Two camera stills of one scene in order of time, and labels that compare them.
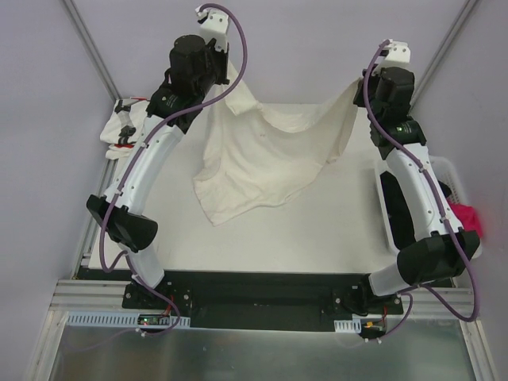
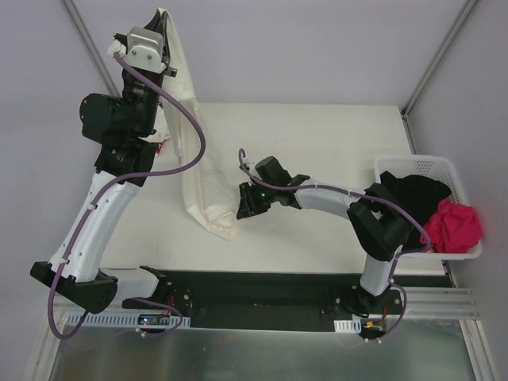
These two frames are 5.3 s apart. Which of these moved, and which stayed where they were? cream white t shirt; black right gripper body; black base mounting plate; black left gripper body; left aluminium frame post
Moved: black right gripper body; cream white t shirt; black left gripper body
Stayed: left aluminium frame post; black base mounting plate
